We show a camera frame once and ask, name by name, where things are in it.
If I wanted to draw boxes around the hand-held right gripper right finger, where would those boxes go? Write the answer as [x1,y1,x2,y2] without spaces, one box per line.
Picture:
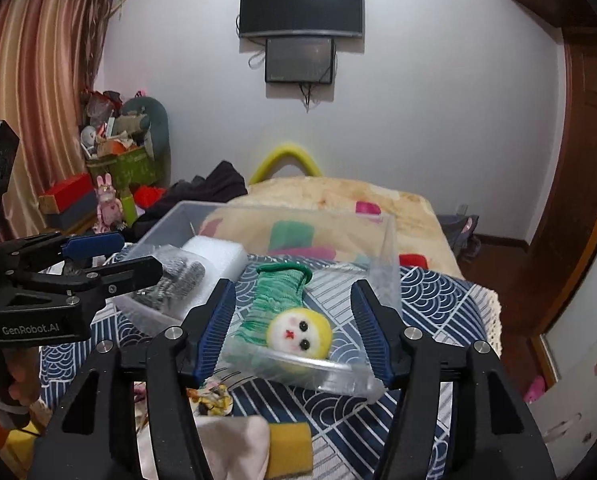
[350,279,559,480]

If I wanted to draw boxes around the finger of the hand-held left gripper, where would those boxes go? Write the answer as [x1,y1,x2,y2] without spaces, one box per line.
[8,255,164,311]
[0,231,125,273]

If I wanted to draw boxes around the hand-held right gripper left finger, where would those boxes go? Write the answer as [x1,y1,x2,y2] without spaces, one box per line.
[30,278,238,480]

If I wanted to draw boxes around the green sock yellow face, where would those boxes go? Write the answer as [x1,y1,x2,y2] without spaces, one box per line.
[236,261,335,372]

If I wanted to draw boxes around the clear plastic storage box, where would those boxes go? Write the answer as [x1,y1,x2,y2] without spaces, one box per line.
[112,200,403,404]

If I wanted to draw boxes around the yellow sponge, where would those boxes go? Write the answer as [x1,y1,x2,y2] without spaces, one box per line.
[268,422,313,475]

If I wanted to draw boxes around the person's left hand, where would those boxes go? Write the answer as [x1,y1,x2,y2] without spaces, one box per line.
[4,347,42,408]

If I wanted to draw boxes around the grey striped socks in bag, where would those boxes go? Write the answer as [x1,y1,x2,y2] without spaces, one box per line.
[128,245,214,318]

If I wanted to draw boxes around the pink rabbit doll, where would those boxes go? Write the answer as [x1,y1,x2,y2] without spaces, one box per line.
[94,173,126,233]

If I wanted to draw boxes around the red and grey box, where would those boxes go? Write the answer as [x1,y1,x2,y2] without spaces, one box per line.
[38,173,99,233]

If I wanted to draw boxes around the white foam block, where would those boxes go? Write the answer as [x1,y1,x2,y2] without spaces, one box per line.
[176,235,250,321]

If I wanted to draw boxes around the blue wave-pattern blanket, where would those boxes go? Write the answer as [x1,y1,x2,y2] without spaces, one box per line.
[38,240,501,480]

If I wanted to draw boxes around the patterned floral cloth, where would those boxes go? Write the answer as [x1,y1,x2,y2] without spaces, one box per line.
[188,379,233,418]

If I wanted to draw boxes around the green box of clutter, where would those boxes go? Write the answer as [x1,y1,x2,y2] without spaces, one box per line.
[80,90,160,191]

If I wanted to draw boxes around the dark clothing pile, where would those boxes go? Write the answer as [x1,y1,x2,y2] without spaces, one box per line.
[128,160,249,241]

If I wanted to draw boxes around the beige printed blanket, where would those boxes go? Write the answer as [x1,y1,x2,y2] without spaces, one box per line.
[201,175,464,278]

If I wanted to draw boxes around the white cloth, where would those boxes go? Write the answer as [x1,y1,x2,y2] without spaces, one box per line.
[137,412,271,480]

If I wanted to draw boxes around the dark backpack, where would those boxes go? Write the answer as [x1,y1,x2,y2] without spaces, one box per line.
[435,214,481,263]

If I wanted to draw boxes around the striped pink curtain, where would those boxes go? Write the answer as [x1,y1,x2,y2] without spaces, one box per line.
[0,0,124,241]

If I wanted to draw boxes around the white cabinet with stickers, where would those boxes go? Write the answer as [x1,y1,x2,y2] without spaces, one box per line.
[531,280,597,480]

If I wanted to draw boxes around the small black wall screen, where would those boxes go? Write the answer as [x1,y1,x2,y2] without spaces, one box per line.
[264,36,336,85]

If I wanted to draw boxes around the wooden door frame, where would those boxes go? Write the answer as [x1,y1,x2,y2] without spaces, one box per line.
[492,0,597,333]

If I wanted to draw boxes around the large black wall television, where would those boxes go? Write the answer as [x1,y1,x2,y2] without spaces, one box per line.
[238,0,365,40]

